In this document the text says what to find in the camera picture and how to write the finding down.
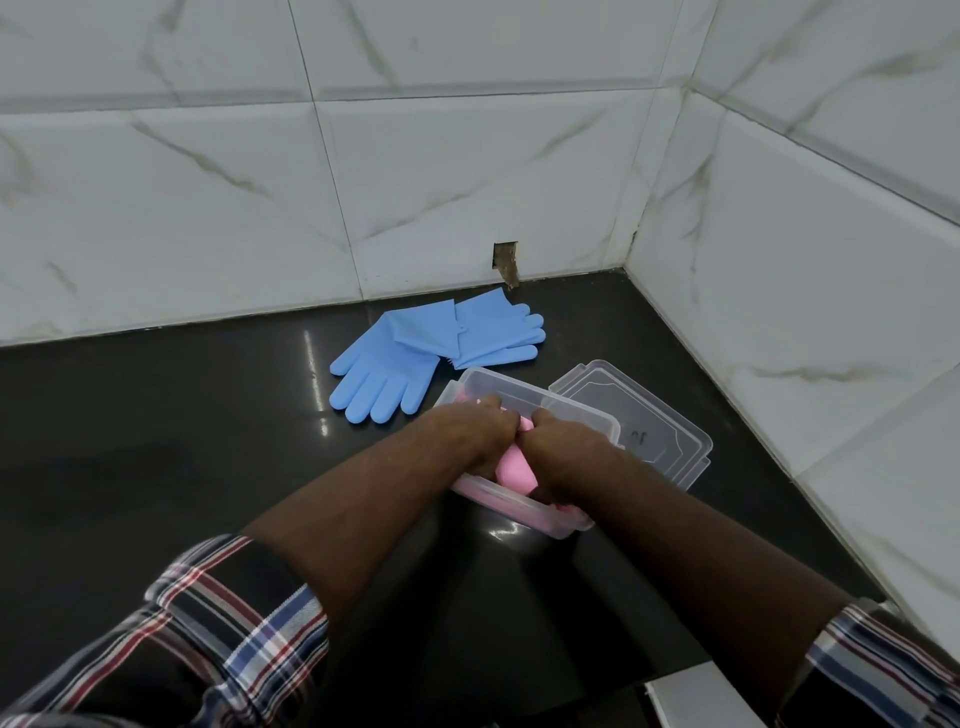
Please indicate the plaid shirt left sleeve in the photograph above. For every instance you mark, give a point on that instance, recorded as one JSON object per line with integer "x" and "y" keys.
{"x": 180, "y": 630}

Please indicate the person's left hand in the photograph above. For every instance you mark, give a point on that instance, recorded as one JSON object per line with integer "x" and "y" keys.
{"x": 471, "y": 435}

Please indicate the person's left forearm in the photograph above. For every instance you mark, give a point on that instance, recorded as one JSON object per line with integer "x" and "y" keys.
{"x": 352, "y": 517}

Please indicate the blue rubber glove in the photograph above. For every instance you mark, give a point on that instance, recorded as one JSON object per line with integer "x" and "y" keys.
{"x": 386, "y": 364}
{"x": 495, "y": 330}

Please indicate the clear plastic container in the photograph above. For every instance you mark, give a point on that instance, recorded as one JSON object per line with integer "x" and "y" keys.
{"x": 525, "y": 420}

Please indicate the plaid shirt sleeve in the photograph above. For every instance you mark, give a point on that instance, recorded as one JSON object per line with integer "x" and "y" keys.
{"x": 180, "y": 630}
{"x": 877, "y": 667}

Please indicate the plaid shirt right sleeve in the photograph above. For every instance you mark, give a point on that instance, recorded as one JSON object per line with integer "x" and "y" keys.
{"x": 877, "y": 667}

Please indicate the person's left fingers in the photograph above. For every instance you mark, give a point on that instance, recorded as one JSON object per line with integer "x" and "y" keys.
{"x": 501, "y": 420}

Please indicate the clear plastic container lid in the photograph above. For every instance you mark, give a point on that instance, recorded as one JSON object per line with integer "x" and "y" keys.
{"x": 637, "y": 420}

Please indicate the pink rubber glove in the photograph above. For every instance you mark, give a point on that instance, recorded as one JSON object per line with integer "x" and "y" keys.
{"x": 514, "y": 469}

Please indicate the person's right forearm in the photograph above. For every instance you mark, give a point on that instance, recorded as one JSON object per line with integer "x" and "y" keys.
{"x": 712, "y": 570}

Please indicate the person's right hand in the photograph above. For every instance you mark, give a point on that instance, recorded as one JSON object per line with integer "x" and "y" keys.
{"x": 566, "y": 457}

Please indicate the person's right fingers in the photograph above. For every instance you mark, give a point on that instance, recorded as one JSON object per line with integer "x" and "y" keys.
{"x": 534, "y": 431}

